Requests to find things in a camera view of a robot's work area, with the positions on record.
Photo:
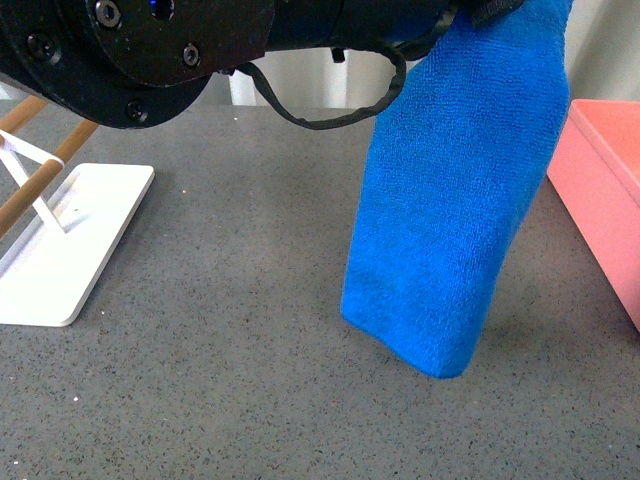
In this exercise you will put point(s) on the blue microfiber cloth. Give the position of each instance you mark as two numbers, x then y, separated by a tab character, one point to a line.
452	169

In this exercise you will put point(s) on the white metal rack stand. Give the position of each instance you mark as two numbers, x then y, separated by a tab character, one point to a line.
49	271

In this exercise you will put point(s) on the pink plastic tray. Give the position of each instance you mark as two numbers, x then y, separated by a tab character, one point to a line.
595	171

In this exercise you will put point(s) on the near wooden rack rod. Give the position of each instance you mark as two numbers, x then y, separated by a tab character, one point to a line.
31	190

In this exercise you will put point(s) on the wooden rack rod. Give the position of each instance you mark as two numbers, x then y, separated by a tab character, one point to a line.
19	116
31	190

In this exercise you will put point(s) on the far wooden rack rod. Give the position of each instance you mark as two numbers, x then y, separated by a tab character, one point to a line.
19	116

